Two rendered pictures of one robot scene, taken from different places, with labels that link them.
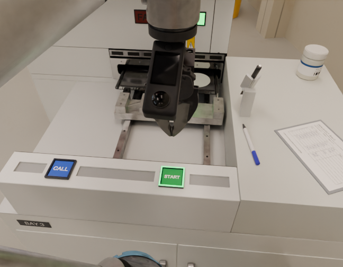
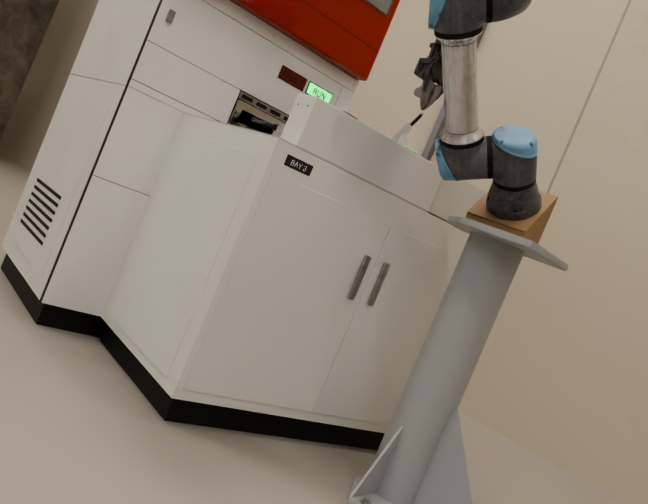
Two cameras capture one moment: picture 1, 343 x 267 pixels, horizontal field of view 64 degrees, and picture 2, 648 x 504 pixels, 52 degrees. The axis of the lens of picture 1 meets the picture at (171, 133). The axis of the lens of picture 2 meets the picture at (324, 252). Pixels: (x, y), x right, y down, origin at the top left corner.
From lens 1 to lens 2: 1.98 m
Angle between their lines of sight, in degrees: 57
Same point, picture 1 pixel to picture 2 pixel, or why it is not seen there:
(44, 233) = (296, 183)
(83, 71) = (199, 103)
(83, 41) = (221, 70)
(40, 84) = (133, 98)
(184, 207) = (416, 170)
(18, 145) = not seen: outside the picture
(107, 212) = (367, 163)
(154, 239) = (377, 214)
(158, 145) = not seen: hidden behind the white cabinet
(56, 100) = (136, 129)
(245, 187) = not seen: hidden behind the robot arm
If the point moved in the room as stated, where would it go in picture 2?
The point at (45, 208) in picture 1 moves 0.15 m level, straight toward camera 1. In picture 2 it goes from (327, 144) to (378, 164)
